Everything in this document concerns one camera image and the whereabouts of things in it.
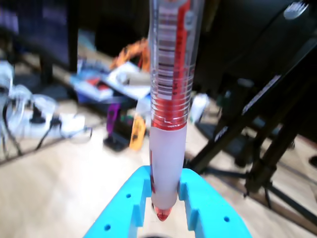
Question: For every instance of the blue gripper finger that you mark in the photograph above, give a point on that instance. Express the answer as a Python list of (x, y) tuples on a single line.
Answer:
[(119, 213), (213, 213)]

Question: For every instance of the red pen white grip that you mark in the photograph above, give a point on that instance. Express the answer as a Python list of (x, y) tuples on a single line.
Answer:
[(168, 148)]

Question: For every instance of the orange game controller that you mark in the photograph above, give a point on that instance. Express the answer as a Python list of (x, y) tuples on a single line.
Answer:
[(137, 134)]

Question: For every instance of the purple game controller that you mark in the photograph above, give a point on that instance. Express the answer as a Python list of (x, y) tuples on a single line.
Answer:
[(113, 119)]

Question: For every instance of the white power strip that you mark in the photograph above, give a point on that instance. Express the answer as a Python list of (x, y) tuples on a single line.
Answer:
[(69, 124)]

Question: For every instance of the black power plug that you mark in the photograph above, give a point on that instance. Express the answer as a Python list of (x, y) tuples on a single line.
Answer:
[(38, 117)]

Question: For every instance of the stack of papers and books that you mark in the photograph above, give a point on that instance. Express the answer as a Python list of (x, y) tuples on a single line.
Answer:
[(91, 89)]

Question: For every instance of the brown cardboard box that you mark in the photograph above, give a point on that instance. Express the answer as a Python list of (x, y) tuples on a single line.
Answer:
[(138, 79)]

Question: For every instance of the black monitor with stand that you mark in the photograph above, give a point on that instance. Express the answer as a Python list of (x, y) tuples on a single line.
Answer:
[(47, 69)]

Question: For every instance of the black camera tripod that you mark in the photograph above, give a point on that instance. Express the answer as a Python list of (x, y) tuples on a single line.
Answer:
[(267, 158)]

